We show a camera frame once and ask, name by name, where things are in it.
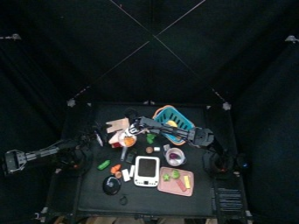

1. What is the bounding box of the red and white toy box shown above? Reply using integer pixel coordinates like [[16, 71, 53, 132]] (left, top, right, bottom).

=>
[[107, 131, 124, 149]]

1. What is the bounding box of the silver toy pot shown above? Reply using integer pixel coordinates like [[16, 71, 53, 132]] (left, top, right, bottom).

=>
[[163, 143, 188, 168]]

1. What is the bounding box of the pink cutting board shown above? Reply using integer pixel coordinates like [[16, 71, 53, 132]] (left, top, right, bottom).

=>
[[156, 165, 196, 198]]

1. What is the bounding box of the silver toy pan orange inside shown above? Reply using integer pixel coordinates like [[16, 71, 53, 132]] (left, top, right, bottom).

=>
[[117, 131, 137, 163]]

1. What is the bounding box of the green toy leafy vegetable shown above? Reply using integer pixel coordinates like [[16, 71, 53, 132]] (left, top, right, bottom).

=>
[[144, 132, 157, 145]]

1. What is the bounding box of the yellow toy stick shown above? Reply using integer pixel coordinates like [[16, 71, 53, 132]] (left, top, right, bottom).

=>
[[182, 174, 192, 190]]

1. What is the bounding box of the red toy stick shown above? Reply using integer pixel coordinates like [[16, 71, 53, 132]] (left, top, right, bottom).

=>
[[173, 178, 190, 193]]

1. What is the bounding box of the light wooden block holder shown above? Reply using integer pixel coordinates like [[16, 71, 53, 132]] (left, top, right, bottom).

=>
[[104, 116, 131, 135]]

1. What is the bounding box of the yellow toy fruit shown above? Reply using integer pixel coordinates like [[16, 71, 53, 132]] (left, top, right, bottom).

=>
[[164, 120, 180, 129]]

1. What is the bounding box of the green toy cucumber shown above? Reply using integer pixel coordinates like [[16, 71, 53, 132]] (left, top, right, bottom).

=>
[[96, 159, 112, 172]]

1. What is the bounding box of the small dark toy piece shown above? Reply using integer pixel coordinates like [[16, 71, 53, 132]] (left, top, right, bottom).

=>
[[125, 148, 137, 165]]

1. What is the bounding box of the white text label sticker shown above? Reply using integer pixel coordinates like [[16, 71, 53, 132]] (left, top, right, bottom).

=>
[[216, 186, 244, 212]]

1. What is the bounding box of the black pot lid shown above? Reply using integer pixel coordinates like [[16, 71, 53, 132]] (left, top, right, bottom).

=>
[[101, 175, 123, 196]]

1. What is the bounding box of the teal basket orange rim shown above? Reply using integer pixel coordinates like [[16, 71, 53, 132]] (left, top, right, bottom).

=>
[[151, 104, 196, 146]]

